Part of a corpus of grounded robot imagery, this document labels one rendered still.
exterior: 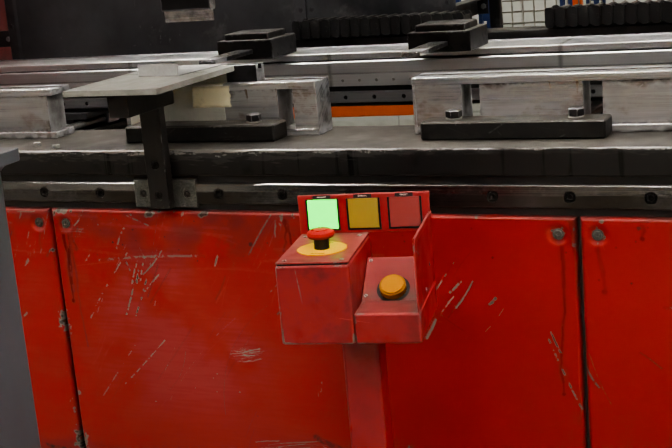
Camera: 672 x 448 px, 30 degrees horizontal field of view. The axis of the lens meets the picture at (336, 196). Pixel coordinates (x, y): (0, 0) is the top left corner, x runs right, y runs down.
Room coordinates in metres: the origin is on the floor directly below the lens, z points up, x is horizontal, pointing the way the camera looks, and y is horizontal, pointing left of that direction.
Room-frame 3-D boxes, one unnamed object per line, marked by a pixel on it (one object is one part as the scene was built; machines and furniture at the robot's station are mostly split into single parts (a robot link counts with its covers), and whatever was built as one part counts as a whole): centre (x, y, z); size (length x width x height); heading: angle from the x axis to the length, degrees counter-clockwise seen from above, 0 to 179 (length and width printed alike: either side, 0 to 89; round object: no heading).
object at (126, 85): (2.14, 0.30, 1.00); 0.26 x 0.18 x 0.01; 156
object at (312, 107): (2.25, 0.18, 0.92); 0.39 x 0.06 x 0.10; 66
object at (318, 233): (1.73, 0.03, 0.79); 0.04 x 0.04 x 0.04
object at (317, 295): (1.73, -0.02, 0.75); 0.20 x 0.16 x 0.18; 77
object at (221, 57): (2.42, 0.16, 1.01); 0.26 x 0.12 x 0.05; 156
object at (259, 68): (2.26, 0.21, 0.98); 0.20 x 0.03 x 0.03; 66
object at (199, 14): (2.27, 0.23, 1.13); 0.10 x 0.02 x 0.10; 66
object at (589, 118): (1.97, -0.29, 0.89); 0.30 x 0.05 x 0.03; 66
